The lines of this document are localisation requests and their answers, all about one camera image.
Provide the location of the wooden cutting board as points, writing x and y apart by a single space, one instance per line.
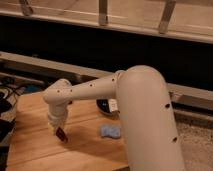
34 148

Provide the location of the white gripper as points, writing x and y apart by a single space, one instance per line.
56 122

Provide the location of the red pepper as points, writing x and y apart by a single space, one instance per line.
61 135

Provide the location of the black bowl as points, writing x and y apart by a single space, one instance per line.
103 106

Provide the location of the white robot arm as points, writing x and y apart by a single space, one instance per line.
145 111

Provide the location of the white tube with label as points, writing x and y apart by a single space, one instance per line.
113 105

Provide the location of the blue sponge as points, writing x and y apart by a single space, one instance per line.
110 131

